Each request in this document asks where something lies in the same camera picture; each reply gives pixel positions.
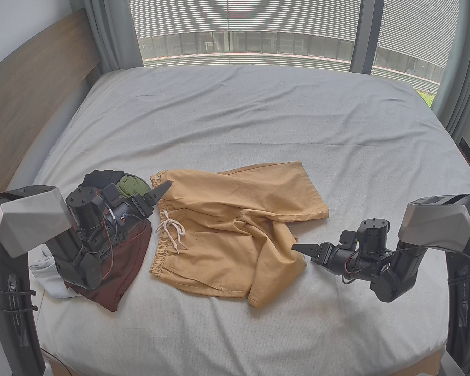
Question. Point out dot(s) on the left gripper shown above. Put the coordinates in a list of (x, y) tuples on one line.
[(139, 208)]

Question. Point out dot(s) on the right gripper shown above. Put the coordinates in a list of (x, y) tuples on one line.
[(333, 257)]

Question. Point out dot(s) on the tan shorts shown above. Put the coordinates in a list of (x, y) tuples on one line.
[(227, 241)]

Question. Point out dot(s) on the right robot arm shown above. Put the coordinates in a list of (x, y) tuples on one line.
[(434, 225)]

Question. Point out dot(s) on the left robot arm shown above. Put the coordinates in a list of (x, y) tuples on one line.
[(11, 288)]

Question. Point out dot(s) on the bed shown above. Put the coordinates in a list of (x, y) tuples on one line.
[(235, 123)]

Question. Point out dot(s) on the green garment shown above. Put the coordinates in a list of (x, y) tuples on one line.
[(131, 186)]

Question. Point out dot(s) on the black garment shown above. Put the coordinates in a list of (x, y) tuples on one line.
[(100, 178)]

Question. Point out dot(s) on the brown garment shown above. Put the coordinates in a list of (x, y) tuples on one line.
[(123, 264)]

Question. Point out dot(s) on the white garment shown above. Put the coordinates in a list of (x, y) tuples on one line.
[(51, 276)]

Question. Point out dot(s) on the grey-green curtain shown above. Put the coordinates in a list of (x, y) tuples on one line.
[(464, 73), (105, 22)]

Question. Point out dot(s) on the window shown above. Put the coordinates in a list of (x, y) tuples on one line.
[(243, 14)]

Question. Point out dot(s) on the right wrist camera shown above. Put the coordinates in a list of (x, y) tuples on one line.
[(346, 237)]

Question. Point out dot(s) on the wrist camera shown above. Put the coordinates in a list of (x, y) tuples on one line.
[(110, 192), (346, 237)]

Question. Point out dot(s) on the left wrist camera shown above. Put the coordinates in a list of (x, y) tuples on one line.
[(110, 192)]

